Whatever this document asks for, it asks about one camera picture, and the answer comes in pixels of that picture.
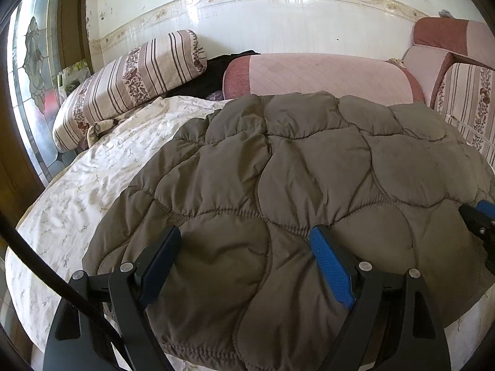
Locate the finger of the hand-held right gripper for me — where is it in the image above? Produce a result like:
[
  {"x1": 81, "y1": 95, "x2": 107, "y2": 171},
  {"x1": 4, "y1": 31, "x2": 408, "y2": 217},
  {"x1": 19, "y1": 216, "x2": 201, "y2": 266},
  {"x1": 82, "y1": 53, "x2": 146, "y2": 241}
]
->
[
  {"x1": 458, "y1": 199, "x2": 495, "y2": 240},
  {"x1": 483, "y1": 240, "x2": 495, "y2": 275}
]

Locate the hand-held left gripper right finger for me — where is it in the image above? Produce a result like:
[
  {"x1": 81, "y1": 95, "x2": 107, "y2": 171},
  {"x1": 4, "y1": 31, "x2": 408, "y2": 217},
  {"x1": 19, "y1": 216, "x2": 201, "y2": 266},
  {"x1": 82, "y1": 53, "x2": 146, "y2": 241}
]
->
[{"x1": 309, "y1": 225, "x2": 452, "y2": 371}]

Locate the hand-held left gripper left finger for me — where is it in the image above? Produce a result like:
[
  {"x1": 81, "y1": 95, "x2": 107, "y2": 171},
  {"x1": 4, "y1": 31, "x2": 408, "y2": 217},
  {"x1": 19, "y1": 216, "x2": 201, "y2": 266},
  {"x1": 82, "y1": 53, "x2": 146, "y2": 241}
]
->
[{"x1": 42, "y1": 225, "x2": 182, "y2": 371}]

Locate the olive quilted hooded jacket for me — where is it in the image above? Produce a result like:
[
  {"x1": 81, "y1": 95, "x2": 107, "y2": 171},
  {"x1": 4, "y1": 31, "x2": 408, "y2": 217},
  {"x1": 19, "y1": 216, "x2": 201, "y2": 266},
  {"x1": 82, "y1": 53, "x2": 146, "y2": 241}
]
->
[{"x1": 82, "y1": 92, "x2": 495, "y2": 371}]

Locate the white floral bedsheet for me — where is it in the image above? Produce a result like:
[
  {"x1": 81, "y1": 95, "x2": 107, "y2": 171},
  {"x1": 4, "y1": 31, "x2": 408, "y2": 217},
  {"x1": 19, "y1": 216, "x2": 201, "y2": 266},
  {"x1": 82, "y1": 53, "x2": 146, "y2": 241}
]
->
[{"x1": 5, "y1": 96, "x2": 495, "y2": 371}]

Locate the striped floral back cushion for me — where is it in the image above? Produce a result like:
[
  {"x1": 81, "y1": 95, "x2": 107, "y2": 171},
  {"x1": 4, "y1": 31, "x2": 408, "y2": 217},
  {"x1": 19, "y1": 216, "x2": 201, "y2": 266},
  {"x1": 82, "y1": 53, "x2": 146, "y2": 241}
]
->
[{"x1": 433, "y1": 62, "x2": 495, "y2": 163}]

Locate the small floral cloth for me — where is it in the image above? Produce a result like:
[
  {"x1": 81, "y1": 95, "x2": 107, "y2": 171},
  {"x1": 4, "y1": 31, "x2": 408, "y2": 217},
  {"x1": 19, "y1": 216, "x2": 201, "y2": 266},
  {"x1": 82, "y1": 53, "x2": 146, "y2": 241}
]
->
[{"x1": 85, "y1": 118, "x2": 124, "y2": 147}]

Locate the pink cushion stack at right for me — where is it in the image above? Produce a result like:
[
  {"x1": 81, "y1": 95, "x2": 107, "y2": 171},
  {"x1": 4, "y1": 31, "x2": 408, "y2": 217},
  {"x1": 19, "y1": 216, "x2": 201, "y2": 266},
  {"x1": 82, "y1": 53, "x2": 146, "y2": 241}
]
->
[{"x1": 402, "y1": 16, "x2": 495, "y2": 109}]

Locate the striped floral bolster pillow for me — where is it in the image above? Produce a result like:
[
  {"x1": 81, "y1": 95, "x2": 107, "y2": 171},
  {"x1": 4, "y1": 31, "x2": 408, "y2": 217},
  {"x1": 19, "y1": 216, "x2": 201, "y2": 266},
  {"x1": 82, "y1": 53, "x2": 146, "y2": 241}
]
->
[{"x1": 52, "y1": 29, "x2": 208, "y2": 152}]

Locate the black cloth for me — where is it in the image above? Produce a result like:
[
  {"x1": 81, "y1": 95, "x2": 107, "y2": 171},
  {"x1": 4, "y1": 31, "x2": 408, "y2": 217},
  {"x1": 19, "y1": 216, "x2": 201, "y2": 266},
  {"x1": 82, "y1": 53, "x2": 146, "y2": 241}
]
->
[{"x1": 166, "y1": 50, "x2": 261, "y2": 99}]

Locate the green patterned bag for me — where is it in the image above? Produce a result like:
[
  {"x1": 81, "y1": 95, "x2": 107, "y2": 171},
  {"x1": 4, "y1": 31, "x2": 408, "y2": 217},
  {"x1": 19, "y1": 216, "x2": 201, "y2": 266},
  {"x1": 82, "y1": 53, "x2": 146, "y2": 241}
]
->
[{"x1": 56, "y1": 59, "x2": 91, "y2": 97}]

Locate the stained glass wooden door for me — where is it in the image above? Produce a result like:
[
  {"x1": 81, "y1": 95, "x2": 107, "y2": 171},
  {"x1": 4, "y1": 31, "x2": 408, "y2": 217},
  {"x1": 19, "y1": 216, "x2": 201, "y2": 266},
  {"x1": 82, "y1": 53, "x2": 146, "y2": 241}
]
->
[{"x1": 0, "y1": 0, "x2": 93, "y2": 217}]

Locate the black cable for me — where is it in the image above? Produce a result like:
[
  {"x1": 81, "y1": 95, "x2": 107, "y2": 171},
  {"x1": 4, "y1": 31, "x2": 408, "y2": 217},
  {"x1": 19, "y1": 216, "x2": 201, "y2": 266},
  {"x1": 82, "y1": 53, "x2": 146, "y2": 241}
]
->
[{"x1": 0, "y1": 211, "x2": 122, "y2": 346}]

